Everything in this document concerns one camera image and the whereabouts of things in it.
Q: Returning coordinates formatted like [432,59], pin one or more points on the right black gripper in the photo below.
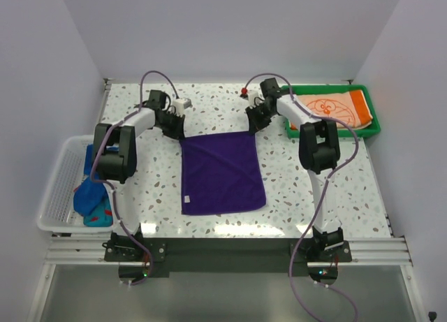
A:
[255,124]

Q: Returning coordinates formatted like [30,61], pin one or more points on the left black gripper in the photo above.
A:
[177,133]

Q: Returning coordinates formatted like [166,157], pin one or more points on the purple towel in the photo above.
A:
[221,174]

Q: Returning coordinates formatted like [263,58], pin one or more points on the orange Doraemon towel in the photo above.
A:
[350,107]

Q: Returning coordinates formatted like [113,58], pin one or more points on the blue towel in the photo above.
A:
[91,199]

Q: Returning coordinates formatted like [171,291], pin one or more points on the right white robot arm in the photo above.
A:
[318,151]

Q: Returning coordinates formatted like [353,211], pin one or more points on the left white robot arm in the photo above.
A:
[115,154]

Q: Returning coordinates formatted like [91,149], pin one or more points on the green plastic tray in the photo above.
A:
[371,130]

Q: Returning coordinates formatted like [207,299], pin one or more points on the teal and red towel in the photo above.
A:
[101,216]

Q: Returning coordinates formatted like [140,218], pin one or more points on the white plastic basket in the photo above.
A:
[56,213]

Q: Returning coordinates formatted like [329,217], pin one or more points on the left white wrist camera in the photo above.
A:
[180,105]

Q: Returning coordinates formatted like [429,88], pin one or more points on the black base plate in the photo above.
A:
[159,257]

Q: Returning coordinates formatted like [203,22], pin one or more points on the aluminium rail frame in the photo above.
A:
[87,250]

